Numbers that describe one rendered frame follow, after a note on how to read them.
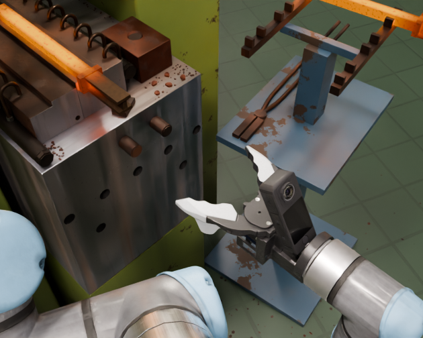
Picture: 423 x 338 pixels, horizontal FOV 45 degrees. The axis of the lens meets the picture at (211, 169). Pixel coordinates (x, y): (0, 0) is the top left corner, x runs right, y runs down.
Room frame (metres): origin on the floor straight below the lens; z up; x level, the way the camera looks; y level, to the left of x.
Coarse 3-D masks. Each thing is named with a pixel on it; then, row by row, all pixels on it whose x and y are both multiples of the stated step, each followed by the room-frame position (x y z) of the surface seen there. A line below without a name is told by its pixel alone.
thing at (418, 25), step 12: (324, 0) 1.08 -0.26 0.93; (336, 0) 1.06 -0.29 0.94; (348, 0) 1.04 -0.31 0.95; (360, 0) 1.04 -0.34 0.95; (360, 12) 1.02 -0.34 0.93; (372, 12) 1.01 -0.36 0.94; (384, 12) 0.99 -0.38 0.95; (396, 12) 0.99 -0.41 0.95; (396, 24) 0.98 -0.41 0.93; (408, 24) 0.96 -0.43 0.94; (420, 24) 0.94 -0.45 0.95; (420, 36) 0.95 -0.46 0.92
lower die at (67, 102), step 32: (0, 0) 0.96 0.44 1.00; (32, 0) 0.97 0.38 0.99; (0, 32) 0.86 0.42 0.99; (64, 32) 0.85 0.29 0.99; (0, 64) 0.77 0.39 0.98; (32, 64) 0.75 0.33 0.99; (96, 64) 0.75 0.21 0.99; (32, 96) 0.68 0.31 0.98; (64, 96) 0.67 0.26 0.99; (32, 128) 0.62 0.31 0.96; (64, 128) 0.66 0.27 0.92
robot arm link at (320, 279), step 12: (336, 240) 0.36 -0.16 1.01; (324, 252) 0.34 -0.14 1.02; (336, 252) 0.34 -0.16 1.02; (348, 252) 0.34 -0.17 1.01; (312, 264) 0.33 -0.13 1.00; (324, 264) 0.32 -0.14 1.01; (336, 264) 0.32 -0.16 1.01; (348, 264) 0.32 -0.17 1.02; (312, 276) 0.32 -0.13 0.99; (324, 276) 0.31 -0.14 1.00; (336, 276) 0.31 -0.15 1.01; (312, 288) 0.31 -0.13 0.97; (324, 288) 0.30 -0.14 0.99
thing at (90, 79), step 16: (0, 16) 0.89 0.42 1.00; (16, 16) 0.88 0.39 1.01; (32, 32) 0.83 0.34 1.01; (48, 48) 0.78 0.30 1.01; (64, 48) 0.78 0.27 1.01; (64, 64) 0.73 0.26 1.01; (80, 64) 0.73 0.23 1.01; (80, 80) 0.68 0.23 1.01; (96, 80) 0.68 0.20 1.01; (96, 96) 0.67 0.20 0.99; (112, 96) 0.64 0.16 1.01; (128, 96) 0.64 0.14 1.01
